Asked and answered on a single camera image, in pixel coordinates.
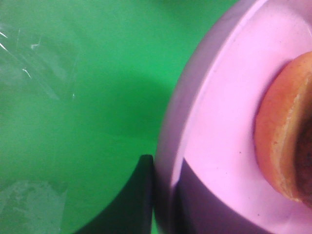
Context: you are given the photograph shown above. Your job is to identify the pink round plate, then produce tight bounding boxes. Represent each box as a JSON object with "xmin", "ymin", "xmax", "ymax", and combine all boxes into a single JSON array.
[{"xmin": 154, "ymin": 0, "xmax": 312, "ymax": 234}]

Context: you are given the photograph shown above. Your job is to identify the burger with lettuce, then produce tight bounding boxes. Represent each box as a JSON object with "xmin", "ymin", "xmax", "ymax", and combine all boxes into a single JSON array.
[{"xmin": 253, "ymin": 52, "xmax": 312, "ymax": 207}]

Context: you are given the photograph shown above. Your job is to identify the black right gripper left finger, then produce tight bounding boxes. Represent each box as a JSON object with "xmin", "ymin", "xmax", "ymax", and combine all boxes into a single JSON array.
[{"xmin": 75, "ymin": 155, "xmax": 154, "ymax": 234}]

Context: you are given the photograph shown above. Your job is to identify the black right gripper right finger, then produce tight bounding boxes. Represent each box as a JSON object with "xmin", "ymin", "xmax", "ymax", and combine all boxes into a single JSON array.
[{"xmin": 174, "ymin": 161, "xmax": 268, "ymax": 234}]

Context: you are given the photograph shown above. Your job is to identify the clear tape patch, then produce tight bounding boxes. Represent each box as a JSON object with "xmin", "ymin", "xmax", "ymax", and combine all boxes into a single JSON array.
[
  {"xmin": 0, "ymin": 23, "xmax": 79, "ymax": 100},
  {"xmin": 0, "ymin": 180, "xmax": 68, "ymax": 234}
]

